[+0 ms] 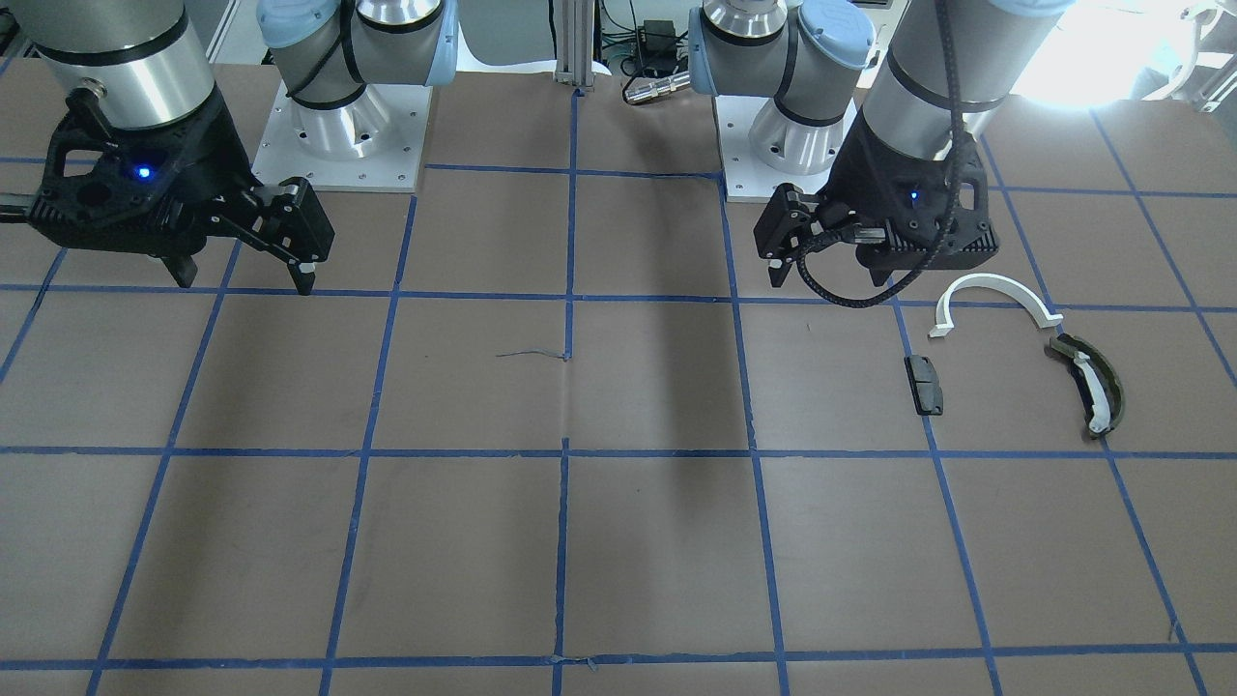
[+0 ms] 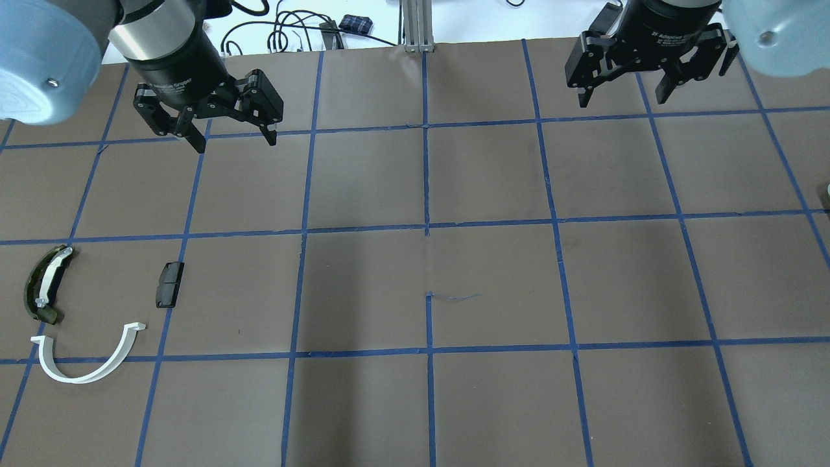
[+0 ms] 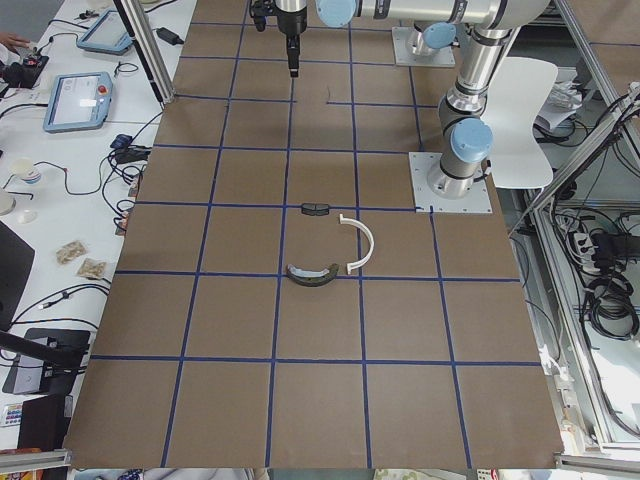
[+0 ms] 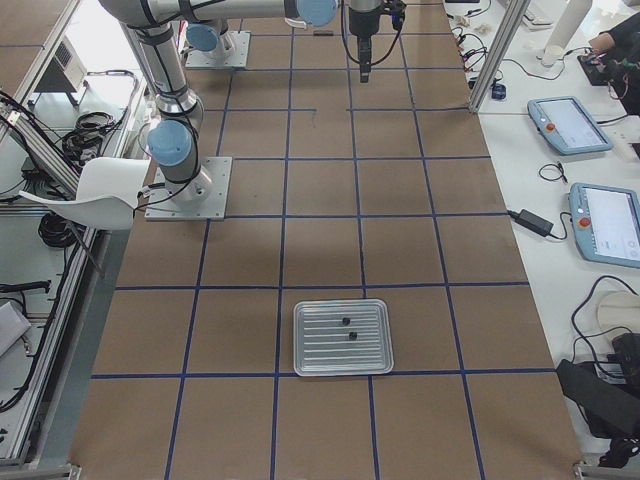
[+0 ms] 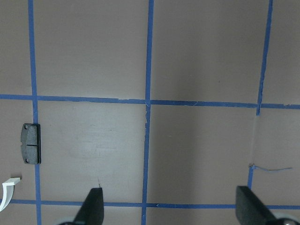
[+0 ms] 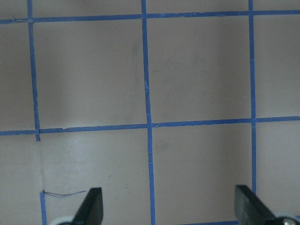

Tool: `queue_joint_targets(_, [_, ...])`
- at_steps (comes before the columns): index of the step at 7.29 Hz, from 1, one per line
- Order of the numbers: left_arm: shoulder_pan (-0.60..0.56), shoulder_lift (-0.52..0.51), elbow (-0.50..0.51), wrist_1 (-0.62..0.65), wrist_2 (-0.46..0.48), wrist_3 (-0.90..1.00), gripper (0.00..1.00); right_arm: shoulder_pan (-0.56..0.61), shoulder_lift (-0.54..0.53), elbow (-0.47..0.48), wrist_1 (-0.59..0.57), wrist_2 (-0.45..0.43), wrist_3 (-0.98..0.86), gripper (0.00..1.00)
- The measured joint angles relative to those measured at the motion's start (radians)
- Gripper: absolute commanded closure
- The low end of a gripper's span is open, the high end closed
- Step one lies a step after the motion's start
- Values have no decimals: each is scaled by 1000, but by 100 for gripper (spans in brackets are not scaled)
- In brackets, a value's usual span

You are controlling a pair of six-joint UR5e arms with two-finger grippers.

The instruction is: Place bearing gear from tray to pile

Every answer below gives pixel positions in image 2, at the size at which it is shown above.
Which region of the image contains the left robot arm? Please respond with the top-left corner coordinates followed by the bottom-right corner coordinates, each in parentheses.
top-left (1, 1), bottom-right (284, 152)

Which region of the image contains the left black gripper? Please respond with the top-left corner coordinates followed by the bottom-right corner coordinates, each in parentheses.
top-left (127, 29), bottom-right (284, 154)

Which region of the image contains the dark green brake shoe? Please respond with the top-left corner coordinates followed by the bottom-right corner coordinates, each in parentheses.
top-left (24, 245), bottom-right (75, 325)

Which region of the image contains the black brake pad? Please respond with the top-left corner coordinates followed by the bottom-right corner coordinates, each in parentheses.
top-left (155, 262), bottom-right (185, 309)

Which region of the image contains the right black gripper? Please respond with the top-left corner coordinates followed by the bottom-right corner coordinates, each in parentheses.
top-left (565, 1), bottom-right (739, 108)

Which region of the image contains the white curved plastic part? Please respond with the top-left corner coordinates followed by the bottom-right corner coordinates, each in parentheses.
top-left (31, 322), bottom-right (147, 385)

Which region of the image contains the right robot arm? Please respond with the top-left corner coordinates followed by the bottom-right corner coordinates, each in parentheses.
top-left (564, 1), bottom-right (829, 108)

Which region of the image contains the aluminium frame post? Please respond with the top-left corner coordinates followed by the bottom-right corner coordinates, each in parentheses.
top-left (398, 1), bottom-right (435, 53)

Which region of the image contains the black power adapter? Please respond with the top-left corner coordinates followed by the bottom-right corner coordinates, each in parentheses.
top-left (338, 14), bottom-right (374, 36)

